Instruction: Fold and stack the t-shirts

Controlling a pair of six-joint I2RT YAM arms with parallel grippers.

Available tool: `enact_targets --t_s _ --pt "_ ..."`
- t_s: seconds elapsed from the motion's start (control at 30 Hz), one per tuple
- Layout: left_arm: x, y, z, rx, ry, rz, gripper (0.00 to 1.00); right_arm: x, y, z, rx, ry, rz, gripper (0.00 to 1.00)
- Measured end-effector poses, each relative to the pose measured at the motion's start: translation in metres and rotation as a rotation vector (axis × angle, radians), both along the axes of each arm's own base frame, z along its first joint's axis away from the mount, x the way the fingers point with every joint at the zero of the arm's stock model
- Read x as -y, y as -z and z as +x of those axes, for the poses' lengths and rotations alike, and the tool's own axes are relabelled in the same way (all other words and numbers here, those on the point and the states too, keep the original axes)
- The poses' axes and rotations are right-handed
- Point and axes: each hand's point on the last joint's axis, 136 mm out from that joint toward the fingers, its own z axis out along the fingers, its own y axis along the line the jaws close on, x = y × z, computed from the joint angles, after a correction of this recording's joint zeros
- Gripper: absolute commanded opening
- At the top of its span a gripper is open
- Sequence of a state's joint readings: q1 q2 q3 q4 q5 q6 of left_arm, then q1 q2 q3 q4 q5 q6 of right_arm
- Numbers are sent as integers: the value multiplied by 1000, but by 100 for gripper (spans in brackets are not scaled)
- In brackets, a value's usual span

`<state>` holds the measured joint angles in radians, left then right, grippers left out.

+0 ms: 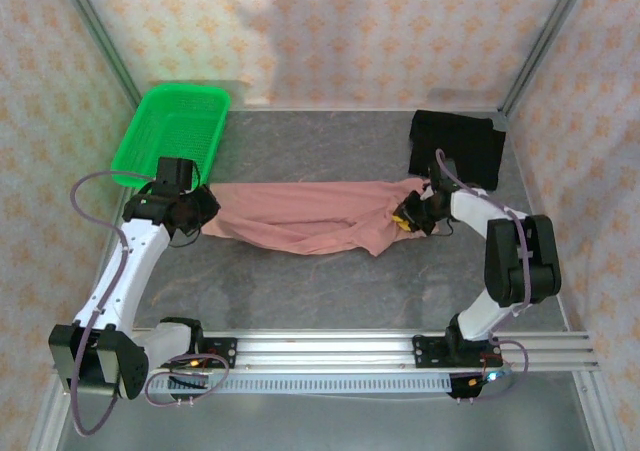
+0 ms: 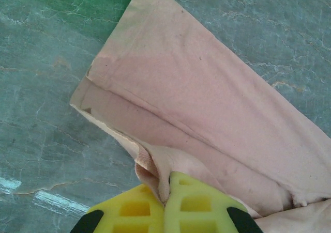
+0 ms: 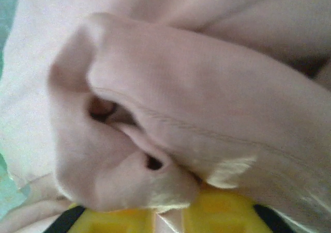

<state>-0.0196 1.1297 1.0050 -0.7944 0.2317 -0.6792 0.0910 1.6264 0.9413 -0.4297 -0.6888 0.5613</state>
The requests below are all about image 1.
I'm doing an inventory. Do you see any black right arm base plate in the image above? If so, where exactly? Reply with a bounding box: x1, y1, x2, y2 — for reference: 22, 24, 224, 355
412, 334, 504, 371

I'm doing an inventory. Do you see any slotted grey cable duct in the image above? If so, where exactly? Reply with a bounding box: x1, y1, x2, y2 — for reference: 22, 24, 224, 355
147, 373, 454, 396

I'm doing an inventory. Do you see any aluminium mounting rail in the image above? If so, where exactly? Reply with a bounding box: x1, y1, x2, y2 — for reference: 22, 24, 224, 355
49, 331, 600, 374

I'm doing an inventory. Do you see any green plastic basket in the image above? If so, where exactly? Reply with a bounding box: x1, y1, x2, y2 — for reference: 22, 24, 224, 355
109, 83, 232, 191

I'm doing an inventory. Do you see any small circuit board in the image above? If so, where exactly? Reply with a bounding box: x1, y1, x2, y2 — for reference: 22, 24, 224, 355
167, 353, 216, 372
467, 368, 514, 390

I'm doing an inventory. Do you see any folded black t-shirt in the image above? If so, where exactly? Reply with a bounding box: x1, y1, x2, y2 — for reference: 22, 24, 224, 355
407, 109, 507, 192

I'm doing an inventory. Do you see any aluminium frame post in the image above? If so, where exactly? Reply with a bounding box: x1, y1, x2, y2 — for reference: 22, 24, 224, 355
498, 0, 596, 116
52, 0, 144, 110

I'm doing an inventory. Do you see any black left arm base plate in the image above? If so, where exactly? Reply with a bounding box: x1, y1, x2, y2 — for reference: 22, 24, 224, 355
149, 337, 239, 372

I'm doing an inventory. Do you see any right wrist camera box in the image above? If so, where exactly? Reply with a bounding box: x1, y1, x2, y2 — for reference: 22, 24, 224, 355
427, 156, 457, 192

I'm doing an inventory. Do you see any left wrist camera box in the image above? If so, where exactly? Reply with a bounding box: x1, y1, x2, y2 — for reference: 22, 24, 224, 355
154, 155, 200, 193

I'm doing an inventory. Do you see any aluminium frame leg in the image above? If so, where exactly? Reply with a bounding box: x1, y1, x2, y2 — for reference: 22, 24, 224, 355
27, 370, 76, 451
572, 370, 621, 451

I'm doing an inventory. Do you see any pink t-shirt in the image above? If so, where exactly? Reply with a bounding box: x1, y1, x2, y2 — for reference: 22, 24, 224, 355
199, 179, 441, 258

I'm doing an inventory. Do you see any looped purple base cable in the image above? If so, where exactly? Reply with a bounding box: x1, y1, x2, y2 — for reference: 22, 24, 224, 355
143, 353, 231, 407
469, 339, 531, 403

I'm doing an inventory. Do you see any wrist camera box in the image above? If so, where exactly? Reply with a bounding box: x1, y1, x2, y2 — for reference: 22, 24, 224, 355
427, 156, 457, 192
154, 155, 200, 193

